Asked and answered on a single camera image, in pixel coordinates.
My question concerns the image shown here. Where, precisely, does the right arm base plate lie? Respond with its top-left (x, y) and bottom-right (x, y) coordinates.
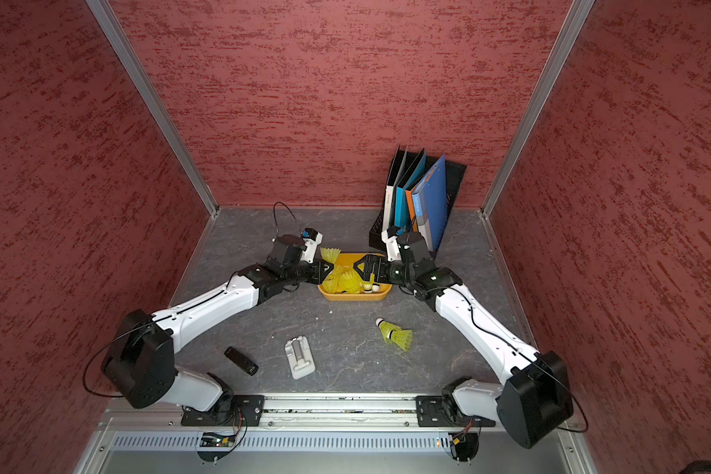
top-left (415, 395), bottom-right (496, 428)

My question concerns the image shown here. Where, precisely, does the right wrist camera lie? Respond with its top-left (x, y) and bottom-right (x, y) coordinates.
top-left (381, 226), bottom-right (433, 263)

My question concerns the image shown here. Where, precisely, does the yellow shuttlecock top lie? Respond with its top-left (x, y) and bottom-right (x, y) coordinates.
top-left (321, 265), bottom-right (365, 294)

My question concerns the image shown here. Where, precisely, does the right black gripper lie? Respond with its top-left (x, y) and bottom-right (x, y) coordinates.
top-left (354, 254), bottom-right (416, 286)

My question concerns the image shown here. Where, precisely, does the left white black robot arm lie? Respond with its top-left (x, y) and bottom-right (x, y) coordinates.
top-left (101, 259), bottom-right (334, 414)

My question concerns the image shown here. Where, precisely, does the white phone stand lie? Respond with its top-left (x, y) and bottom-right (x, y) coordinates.
top-left (284, 336), bottom-right (316, 380)

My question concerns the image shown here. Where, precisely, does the orange folder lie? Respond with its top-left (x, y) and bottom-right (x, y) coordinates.
top-left (405, 178), bottom-right (428, 237)

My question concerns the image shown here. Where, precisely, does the black file rack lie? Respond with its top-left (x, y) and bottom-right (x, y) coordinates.
top-left (369, 147), bottom-right (466, 256)

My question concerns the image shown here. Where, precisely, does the blue folder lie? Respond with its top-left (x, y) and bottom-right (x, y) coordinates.
top-left (422, 155), bottom-right (448, 252)

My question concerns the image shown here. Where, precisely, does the yellow shuttlecock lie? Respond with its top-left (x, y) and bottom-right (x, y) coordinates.
top-left (321, 265), bottom-right (365, 294)
top-left (320, 247), bottom-right (341, 265)
top-left (375, 318), bottom-right (403, 344)
top-left (388, 329), bottom-right (413, 352)

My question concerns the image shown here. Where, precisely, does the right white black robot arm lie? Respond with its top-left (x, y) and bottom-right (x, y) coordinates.
top-left (354, 254), bottom-right (575, 448)

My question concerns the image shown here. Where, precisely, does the teal folder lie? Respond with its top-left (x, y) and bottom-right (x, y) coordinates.
top-left (393, 149), bottom-right (427, 231)

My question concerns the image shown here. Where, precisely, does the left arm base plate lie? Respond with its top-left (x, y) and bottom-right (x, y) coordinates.
top-left (181, 395), bottom-right (266, 428)

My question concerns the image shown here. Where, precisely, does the white folder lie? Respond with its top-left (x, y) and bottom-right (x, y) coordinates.
top-left (381, 147), bottom-right (407, 231)

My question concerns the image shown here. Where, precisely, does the yellow plastic storage box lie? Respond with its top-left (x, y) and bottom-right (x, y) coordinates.
top-left (318, 253), bottom-right (392, 302)

